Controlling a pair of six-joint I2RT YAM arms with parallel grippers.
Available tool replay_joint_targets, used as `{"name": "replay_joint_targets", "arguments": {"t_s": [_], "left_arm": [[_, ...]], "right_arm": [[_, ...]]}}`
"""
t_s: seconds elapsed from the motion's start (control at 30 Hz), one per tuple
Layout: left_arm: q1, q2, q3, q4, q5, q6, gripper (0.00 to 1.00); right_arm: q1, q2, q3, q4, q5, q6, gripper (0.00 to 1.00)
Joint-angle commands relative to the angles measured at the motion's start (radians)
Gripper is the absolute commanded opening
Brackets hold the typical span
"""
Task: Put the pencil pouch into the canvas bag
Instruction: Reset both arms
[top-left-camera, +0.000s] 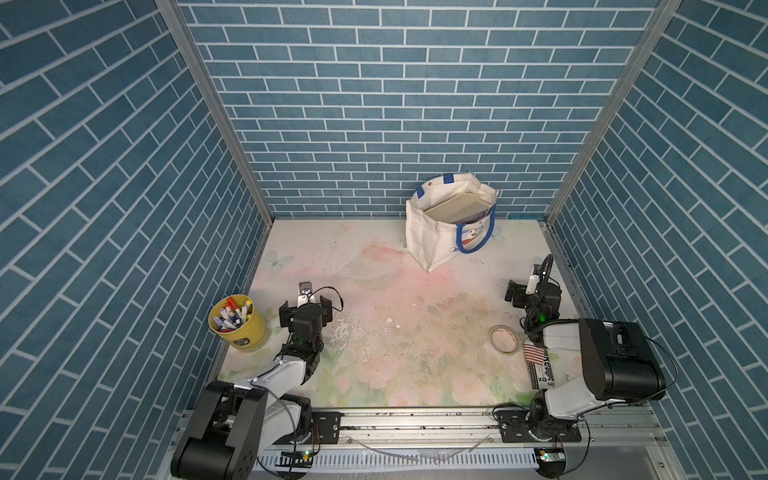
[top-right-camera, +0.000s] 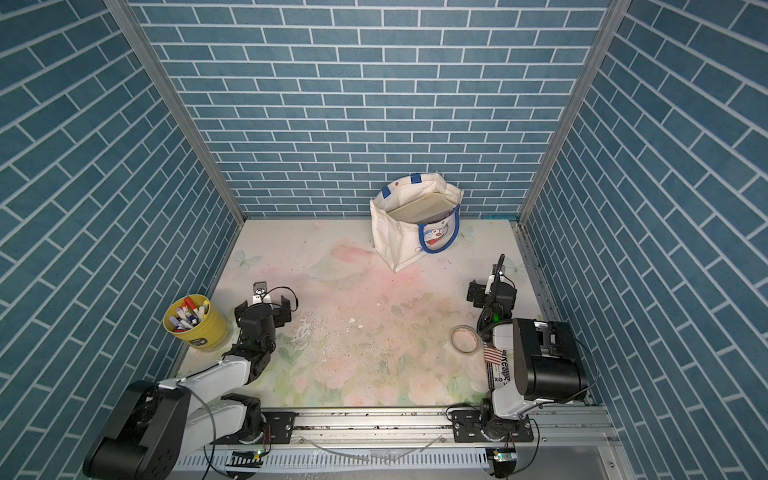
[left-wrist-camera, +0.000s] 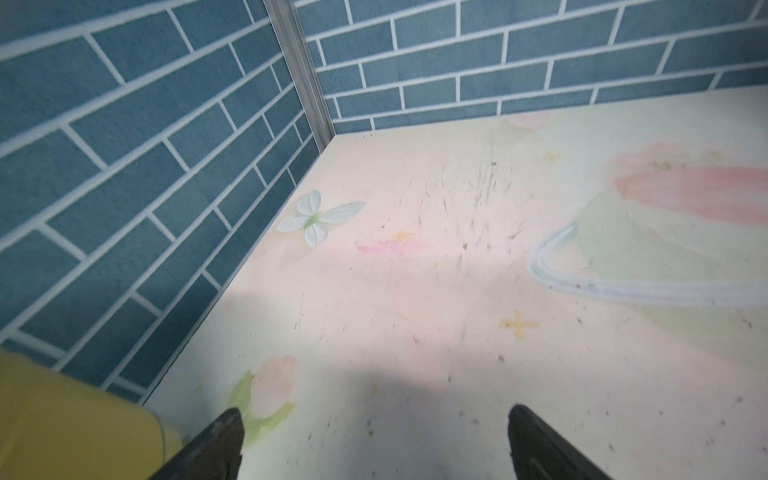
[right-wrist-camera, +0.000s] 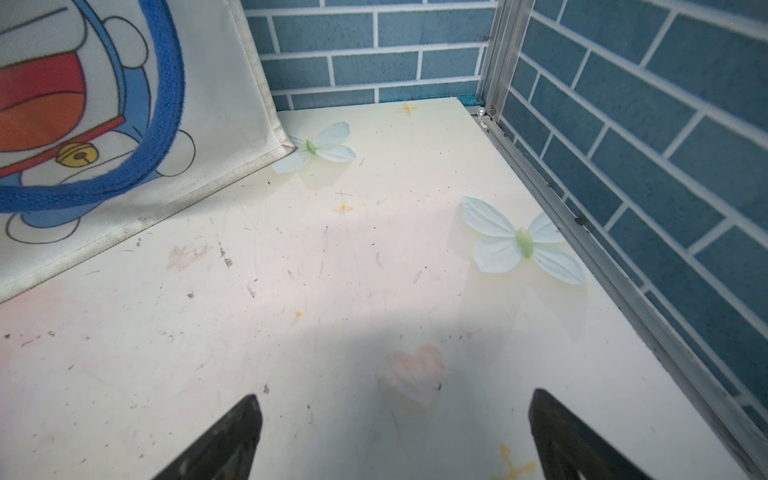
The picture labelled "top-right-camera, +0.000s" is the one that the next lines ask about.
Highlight aluminium corner frame post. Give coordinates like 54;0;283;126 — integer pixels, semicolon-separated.
517;0;634;224

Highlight clear tape roll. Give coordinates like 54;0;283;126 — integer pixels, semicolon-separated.
450;325;481;355

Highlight left aluminium corner post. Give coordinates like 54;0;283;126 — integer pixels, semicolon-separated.
104;0;246;226

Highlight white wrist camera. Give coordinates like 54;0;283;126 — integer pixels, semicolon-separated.
252;281;270;304
485;254;505;296

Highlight yellow cup of markers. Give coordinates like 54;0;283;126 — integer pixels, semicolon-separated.
163;294;230;351

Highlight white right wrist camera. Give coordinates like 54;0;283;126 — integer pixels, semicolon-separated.
485;254;505;296

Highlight white canvas Doraemon tote bag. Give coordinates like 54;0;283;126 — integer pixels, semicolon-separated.
370;173;463;272

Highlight pale yellow pouch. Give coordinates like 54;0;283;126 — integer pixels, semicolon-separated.
388;192;456;224

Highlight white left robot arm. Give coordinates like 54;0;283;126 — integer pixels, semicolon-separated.
82;284;299;479

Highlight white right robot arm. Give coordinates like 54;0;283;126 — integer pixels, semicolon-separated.
467;275;590;441

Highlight aluminium front rail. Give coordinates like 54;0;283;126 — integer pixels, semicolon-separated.
119;406;619;448

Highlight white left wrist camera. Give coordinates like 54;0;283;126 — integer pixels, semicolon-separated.
252;281;270;304

